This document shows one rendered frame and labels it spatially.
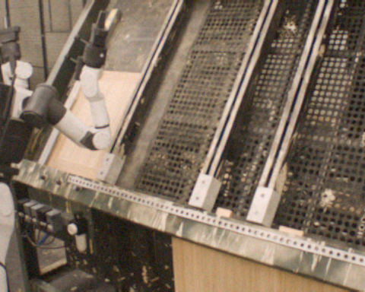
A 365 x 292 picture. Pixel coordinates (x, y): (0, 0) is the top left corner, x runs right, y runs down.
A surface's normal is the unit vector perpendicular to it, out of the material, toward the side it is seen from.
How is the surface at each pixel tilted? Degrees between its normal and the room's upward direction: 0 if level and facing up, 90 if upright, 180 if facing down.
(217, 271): 90
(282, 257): 52
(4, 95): 90
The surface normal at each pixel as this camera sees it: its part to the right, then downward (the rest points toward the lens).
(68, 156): -0.49, -0.44
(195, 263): -0.60, 0.19
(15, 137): 0.75, 0.29
